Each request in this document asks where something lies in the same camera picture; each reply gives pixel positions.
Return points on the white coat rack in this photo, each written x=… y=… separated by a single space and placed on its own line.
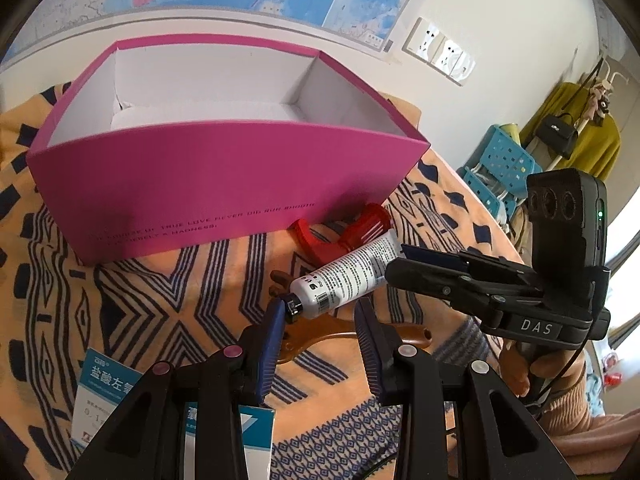
x=607 y=77

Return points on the blue plastic crate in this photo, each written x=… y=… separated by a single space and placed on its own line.
x=480 y=190
x=510 y=157

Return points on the person's right hand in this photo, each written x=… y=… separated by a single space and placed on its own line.
x=512 y=365

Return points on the brown wooden tool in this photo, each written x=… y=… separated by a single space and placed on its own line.
x=400 y=335

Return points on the red plastic clip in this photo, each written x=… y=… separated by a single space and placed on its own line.
x=320 y=240

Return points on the yellow hanging garment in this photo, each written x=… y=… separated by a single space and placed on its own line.
x=597 y=145

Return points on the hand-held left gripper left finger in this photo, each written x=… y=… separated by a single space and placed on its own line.
x=270 y=350

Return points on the white tube with black cap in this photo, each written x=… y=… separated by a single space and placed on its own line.
x=350 y=270

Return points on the pink cardboard box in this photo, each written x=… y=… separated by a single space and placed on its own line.
x=200 y=185

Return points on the white wall switch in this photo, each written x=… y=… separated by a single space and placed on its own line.
x=464 y=70

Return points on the white wall socket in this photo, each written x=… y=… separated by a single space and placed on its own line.
x=447 y=56
x=424 y=37

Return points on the white and teal medicine box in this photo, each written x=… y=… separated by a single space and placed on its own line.
x=105 y=390

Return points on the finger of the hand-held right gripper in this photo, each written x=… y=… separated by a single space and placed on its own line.
x=430 y=255
x=425 y=280

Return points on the person's right forearm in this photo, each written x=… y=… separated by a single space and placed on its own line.
x=575 y=420

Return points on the orange patterned blanket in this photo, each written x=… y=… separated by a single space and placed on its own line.
x=150 y=310

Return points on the black handbag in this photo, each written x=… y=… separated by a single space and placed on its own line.
x=557 y=135

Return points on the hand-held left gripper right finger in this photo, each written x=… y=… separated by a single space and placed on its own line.
x=372 y=350

